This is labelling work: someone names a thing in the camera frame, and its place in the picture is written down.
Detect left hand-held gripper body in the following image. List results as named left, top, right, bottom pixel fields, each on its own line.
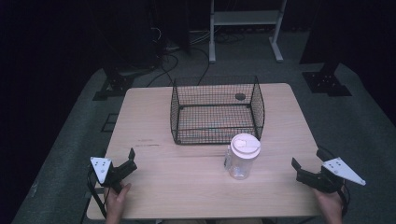
left=90, top=156, right=126, bottom=194

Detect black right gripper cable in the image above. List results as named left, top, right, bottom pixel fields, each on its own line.
left=315, top=145, right=351, bottom=217

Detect clear cup with white lid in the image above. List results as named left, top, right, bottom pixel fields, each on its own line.
left=223, top=133, right=262, bottom=181

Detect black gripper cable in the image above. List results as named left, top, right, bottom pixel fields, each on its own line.
left=315, top=145, right=351, bottom=217
left=86, top=169, right=108, bottom=219

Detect black metal floor frame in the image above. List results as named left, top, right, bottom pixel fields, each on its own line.
left=100, top=113, right=120, bottom=133

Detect person's right hand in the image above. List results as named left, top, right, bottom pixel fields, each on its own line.
left=312, top=186, right=346, bottom=224

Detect black stand base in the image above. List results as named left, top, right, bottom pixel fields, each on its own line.
left=92, top=65, right=135, bottom=102
left=301, top=61, right=353, bottom=98

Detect white metal stand frame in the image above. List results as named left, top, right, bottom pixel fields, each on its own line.
left=208, top=0, right=288, bottom=64

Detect bundle of floor cables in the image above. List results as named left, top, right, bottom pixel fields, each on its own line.
left=150, top=25, right=247, bottom=52

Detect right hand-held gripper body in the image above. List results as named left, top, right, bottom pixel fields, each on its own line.
left=302, top=156, right=367, bottom=194

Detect person's left hand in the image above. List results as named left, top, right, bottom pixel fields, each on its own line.
left=105, top=181, right=133, bottom=224

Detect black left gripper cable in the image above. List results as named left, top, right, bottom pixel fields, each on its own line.
left=86, top=169, right=108, bottom=219

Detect black wire mesh basket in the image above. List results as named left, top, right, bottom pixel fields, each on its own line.
left=169, top=75, right=266, bottom=146

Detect black floor cable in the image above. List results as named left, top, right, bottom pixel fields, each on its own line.
left=145, top=46, right=211, bottom=89

